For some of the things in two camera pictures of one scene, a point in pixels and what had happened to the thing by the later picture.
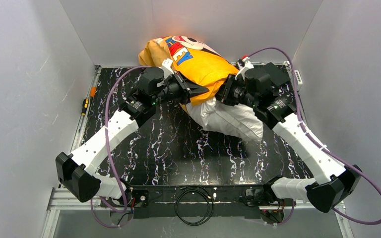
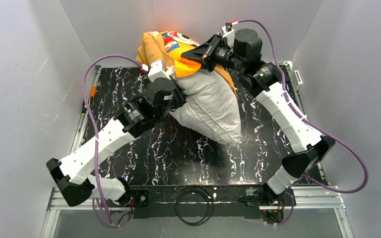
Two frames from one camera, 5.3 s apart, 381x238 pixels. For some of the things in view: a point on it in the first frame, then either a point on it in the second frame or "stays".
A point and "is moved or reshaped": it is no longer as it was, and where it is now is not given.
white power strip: (298, 80) stays
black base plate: (188, 202) stays
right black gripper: (224, 92) → (208, 51)
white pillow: (239, 121) is moved or reshaped
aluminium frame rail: (62, 199) stays
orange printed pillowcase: (201, 64) is moved or reshaped
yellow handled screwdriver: (87, 101) stays
